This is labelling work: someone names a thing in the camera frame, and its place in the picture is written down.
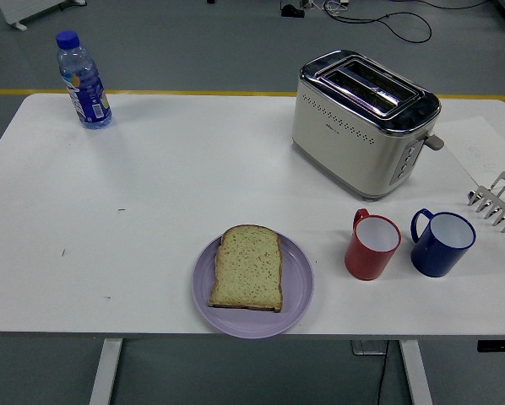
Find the clear under-table bracket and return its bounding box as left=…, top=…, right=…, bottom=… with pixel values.
left=350, top=339, right=388, bottom=356

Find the blue mug white inside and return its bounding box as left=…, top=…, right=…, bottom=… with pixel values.
left=410, top=208, right=477, bottom=278

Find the black floor cable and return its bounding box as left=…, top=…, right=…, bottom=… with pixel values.
left=323, top=0, right=490, bottom=43

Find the white panel with feet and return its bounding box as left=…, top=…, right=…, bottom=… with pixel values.
left=0, top=0, right=87, bottom=31

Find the clear water bottle blue cap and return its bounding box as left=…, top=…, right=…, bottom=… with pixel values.
left=55, top=29, right=113, bottom=130

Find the white cable bundle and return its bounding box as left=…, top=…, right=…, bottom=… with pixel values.
left=301, top=0, right=350, bottom=13

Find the white table leg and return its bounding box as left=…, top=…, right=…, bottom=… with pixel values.
left=88, top=337, right=123, bottom=405
left=398, top=339, right=433, bottom=405

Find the lilac round plate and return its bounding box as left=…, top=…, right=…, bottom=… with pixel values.
left=191, top=227, right=315, bottom=339

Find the grey toaster lever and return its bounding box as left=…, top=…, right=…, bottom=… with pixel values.
left=421, top=132, right=445, bottom=152

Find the slice of bread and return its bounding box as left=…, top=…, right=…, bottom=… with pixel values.
left=208, top=224, right=285, bottom=314

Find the black cable under table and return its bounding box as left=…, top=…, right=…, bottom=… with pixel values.
left=374, top=340, right=391, bottom=405

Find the cream and chrome toaster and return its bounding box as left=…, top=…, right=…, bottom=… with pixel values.
left=291, top=49, right=445, bottom=202

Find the red mug white inside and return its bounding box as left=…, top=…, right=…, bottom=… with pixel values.
left=344, top=208, right=403, bottom=281

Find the metal toast rack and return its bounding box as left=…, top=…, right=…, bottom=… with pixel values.
left=467, top=171, right=505, bottom=235

